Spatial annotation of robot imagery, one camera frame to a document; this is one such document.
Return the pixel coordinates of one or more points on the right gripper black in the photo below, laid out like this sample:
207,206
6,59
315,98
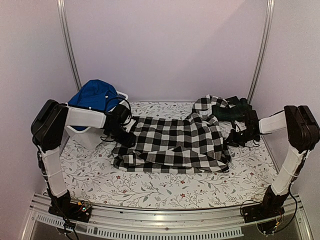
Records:
232,140

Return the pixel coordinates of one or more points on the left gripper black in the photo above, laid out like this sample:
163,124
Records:
128,141

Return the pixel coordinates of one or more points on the green plaid pleated skirt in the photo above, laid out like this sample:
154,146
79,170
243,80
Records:
231,109

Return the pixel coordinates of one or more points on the black white checkered shirt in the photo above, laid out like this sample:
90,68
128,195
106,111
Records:
191,145

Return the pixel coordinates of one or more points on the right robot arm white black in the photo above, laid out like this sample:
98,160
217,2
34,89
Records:
303,134

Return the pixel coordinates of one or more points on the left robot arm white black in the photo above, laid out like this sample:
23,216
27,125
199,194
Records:
47,131

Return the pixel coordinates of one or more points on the white plastic laundry bin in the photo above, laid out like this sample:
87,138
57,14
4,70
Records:
89,138

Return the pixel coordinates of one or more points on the blue garment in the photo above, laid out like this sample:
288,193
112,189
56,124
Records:
96,94

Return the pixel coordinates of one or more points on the floral patterned table mat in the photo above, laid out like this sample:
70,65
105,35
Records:
90,175

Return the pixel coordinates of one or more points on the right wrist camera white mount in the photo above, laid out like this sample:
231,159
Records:
238,126

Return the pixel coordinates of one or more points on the right aluminium frame post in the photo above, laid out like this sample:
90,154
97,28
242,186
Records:
270,5

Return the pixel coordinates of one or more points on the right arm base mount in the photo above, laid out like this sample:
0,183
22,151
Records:
262,211

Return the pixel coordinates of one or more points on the front aluminium rail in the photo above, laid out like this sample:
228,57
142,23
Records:
125,223

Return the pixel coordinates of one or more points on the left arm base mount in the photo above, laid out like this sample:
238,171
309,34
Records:
63,207

